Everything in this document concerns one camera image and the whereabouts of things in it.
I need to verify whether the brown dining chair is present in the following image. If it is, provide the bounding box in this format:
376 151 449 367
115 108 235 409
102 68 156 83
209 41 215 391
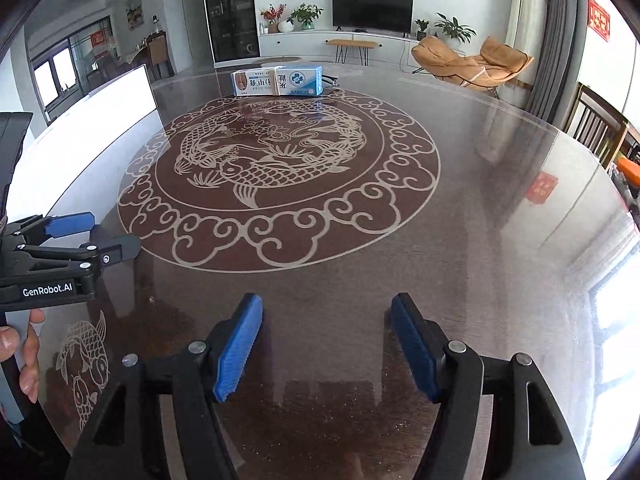
146 32 176 80

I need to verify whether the blue medicine box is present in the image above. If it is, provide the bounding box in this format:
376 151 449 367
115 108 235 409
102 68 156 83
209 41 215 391
275 65 325 97

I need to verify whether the white television cabinet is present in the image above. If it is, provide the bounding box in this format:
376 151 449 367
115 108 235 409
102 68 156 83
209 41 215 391
257 30 423 68

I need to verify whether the wooden slatted chair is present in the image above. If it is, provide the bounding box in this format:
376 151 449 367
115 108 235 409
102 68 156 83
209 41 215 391
562 81 640 171

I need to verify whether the framed wall painting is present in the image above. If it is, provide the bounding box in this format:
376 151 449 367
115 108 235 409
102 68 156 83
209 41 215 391
125 0 145 31

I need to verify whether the grey curtain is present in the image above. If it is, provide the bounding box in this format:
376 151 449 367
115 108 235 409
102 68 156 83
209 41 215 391
522 0 583 123

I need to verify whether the orange lounge chair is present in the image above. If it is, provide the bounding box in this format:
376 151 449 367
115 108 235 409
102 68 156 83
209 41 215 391
411 36 535 98

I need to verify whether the covered standing air conditioner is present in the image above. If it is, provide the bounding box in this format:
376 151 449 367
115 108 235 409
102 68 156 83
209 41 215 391
505 0 550 56

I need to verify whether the red wall hanging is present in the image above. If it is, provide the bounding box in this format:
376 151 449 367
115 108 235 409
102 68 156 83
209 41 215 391
587 0 612 43

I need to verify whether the person's left hand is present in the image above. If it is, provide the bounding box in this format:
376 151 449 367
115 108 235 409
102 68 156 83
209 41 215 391
0 310 46 403

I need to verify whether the red flower bouquet vase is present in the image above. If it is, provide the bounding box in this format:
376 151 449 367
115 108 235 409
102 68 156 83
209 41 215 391
260 4 288 34

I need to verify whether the white medicine box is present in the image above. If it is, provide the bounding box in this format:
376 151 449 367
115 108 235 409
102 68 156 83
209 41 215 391
231 67 281 97

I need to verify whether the orange object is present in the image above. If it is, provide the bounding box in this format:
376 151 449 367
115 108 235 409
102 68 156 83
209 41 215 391
616 156 640 186

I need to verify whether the black television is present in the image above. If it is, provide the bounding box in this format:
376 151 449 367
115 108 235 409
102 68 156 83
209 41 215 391
332 0 415 35

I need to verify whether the large leafy potted plant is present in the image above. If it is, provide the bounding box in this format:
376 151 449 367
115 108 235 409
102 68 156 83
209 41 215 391
434 12 477 46

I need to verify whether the dark glass display cabinet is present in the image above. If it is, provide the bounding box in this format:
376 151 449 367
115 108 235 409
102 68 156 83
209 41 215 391
201 0 261 68

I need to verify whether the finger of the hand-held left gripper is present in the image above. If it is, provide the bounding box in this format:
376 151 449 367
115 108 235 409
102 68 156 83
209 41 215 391
10 211 96 246
15 225 142 268

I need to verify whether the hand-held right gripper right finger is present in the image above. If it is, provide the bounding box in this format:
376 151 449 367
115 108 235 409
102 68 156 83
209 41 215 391
390 292 586 480

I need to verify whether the green potted plant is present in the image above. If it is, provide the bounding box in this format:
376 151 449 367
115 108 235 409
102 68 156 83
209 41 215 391
286 2 325 31

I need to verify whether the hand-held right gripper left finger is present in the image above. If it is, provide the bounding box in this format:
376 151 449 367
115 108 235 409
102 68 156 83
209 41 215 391
65 292 264 480

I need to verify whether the wooden bench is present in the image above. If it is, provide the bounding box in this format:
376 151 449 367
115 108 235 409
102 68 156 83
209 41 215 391
327 39 377 66

